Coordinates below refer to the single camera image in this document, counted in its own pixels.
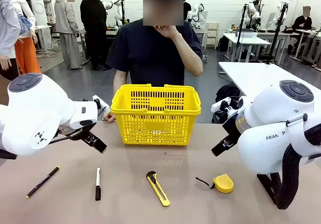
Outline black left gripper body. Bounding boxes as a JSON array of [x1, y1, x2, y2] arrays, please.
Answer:
[[58, 123, 98, 146]]

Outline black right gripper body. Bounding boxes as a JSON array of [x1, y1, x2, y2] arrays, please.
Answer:
[[222, 116, 242, 144]]

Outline white marker black cap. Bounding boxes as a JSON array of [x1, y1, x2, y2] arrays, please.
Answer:
[[95, 167, 102, 201]]

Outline black pen yellow ends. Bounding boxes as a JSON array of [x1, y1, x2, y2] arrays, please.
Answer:
[[26, 166, 61, 199]]

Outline person's right forearm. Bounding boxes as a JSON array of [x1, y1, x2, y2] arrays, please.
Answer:
[[111, 70, 127, 114]]

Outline person's left forearm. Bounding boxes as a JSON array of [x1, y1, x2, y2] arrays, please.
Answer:
[[172, 32, 204, 77]]

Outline yellow plastic shopping basket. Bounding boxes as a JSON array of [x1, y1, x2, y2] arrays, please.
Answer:
[[110, 83, 202, 146]]

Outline person in navy t-shirt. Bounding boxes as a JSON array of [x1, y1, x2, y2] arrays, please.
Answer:
[[105, 0, 204, 124]]

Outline person in grey hoodie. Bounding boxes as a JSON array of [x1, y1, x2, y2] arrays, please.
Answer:
[[54, 0, 83, 71]]

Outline person in black jacket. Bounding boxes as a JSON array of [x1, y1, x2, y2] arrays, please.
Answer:
[[80, 0, 112, 71]]

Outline seated person in black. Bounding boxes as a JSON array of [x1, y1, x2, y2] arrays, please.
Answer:
[[287, 6, 313, 55]]

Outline standing background person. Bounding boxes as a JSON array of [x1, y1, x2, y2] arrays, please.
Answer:
[[183, 0, 193, 21]]

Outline person's right hand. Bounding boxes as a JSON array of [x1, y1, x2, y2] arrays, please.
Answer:
[[102, 111, 117, 123]]

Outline person's left hand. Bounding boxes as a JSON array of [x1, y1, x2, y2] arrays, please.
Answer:
[[154, 24, 181, 39]]

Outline yellow tape measure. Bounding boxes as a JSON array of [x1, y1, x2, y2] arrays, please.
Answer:
[[195, 173, 234, 194]]

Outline black backpack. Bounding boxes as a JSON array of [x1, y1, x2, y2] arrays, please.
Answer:
[[215, 83, 242, 105]]

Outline yellow utility knife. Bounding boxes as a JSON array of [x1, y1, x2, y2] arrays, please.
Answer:
[[146, 171, 171, 207]]

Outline mannequin with orange pants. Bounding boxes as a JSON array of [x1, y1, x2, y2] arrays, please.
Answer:
[[10, 0, 42, 75]]

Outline white drawer cabinet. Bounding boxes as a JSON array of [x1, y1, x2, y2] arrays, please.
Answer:
[[205, 22, 220, 50]]

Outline thin black tripod stand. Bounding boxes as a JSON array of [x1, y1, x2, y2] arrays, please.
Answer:
[[235, 5, 249, 61]]

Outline tall black tripod stand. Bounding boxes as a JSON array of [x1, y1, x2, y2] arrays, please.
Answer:
[[265, 3, 288, 65]]

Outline long white background desk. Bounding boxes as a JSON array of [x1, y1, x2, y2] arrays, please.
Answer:
[[258, 30, 301, 65]]

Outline white computer monitor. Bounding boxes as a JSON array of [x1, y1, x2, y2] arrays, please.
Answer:
[[265, 12, 276, 30]]

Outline mannequin striped shirt brown apron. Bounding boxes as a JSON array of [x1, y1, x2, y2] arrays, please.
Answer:
[[0, 0, 21, 81]]

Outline white standing air conditioner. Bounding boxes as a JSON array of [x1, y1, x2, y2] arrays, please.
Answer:
[[27, 0, 49, 26]]

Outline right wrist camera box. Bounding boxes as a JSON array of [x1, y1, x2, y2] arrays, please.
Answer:
[[211, 96, 239, 117]]

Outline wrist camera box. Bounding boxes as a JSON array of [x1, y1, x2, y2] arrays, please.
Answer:
[[92, 95, 107, 114], [211, 96, 239, 117]]

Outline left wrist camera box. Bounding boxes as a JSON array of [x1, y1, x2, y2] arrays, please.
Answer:
[[92, 95, 107, 114]]

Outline black braided cable bundle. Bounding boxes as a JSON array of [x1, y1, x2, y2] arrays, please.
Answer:
[[277, 127, 321, 210]]

